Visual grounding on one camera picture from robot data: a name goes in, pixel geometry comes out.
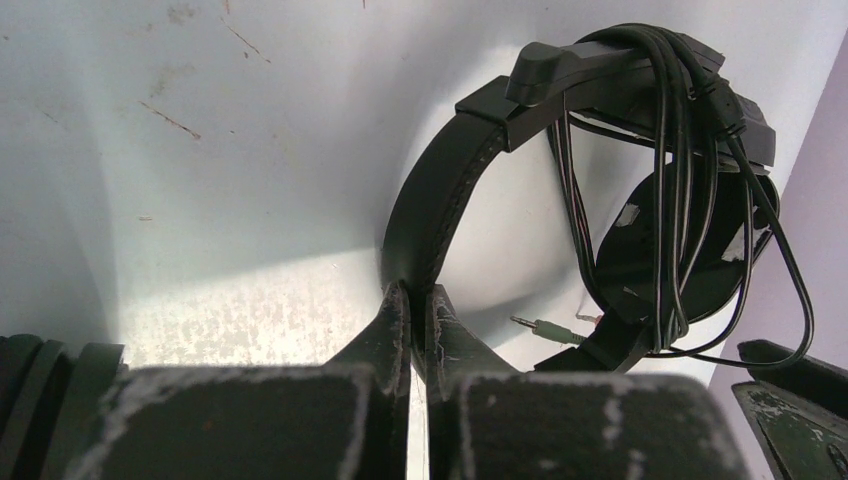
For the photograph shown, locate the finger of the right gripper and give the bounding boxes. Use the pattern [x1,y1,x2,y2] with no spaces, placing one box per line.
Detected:
[732,356,847,479]

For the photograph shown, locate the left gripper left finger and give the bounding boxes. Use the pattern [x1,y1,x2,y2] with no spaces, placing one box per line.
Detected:
[66,283,411,479]

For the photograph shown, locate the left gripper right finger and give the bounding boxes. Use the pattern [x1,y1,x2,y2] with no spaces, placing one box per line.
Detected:
[423,286,749,479]

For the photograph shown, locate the small black headphones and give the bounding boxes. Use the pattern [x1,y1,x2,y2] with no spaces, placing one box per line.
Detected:
[1,334,126,479]

